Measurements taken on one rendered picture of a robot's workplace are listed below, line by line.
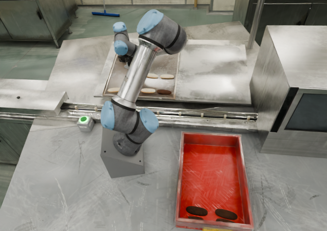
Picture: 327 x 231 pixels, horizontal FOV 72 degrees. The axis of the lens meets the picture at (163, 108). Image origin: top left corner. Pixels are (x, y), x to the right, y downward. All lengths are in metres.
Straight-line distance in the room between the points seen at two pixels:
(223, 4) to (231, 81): 3.22
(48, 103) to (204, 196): 1.12
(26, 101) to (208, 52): 1.33
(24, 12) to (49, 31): 0.40
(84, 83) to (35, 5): 2.29
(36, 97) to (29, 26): 2.58
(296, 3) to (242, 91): 1.63
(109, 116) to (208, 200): 0.62
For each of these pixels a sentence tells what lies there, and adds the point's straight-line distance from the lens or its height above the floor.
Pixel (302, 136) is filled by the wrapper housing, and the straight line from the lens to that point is 1.30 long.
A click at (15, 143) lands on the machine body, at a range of 2.18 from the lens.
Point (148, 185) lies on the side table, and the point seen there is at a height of 0.82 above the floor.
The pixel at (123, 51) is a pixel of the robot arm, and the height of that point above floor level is 1.25.
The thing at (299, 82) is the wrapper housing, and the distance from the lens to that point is 1.07.
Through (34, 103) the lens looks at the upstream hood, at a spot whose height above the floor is 0.92.
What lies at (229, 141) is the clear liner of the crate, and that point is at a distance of 1.31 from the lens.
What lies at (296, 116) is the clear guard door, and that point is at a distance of 1.18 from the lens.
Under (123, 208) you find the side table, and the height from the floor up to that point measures 0.82.
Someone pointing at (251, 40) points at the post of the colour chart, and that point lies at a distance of 2.12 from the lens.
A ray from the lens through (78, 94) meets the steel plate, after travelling 1.80.
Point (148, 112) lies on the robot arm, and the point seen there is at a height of 1.15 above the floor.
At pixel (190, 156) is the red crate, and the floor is 0.82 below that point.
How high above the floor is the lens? 1.92
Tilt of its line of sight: 46 degrees down
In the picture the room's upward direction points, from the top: 5 degrees counter-clockwise
